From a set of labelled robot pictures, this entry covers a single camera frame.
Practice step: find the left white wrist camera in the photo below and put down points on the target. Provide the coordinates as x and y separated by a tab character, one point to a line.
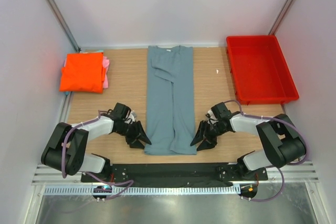
132	117

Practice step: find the folded pink t shirt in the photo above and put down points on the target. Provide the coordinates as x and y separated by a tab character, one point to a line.
105	65

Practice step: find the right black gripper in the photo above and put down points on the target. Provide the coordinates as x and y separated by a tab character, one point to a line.
207	144

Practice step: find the aluminium front rail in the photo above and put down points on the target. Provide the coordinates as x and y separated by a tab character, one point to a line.
304	173

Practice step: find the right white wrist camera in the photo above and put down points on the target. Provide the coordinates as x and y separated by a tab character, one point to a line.
211	118

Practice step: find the slotted cable duct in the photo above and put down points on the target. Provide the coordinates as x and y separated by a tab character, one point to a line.
95	190

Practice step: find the left aluminium corner post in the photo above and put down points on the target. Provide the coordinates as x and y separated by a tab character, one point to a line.
62	22

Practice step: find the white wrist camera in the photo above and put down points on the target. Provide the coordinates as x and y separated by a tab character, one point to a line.
211	118
132	117

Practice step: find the grey-blue t shirt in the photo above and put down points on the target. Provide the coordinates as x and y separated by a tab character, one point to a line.
170	115

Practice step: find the folded orange t shirt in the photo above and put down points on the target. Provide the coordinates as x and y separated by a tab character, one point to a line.
83	73

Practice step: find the red plastic bin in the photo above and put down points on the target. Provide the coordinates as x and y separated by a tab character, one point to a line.
259	70

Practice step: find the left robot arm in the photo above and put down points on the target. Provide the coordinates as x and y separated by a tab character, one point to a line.
66	148

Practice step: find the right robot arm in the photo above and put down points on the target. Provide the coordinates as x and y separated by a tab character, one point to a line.
282	143

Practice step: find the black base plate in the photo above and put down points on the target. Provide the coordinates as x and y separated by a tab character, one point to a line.
193	175

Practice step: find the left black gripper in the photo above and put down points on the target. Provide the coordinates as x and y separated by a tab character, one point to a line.
138	131

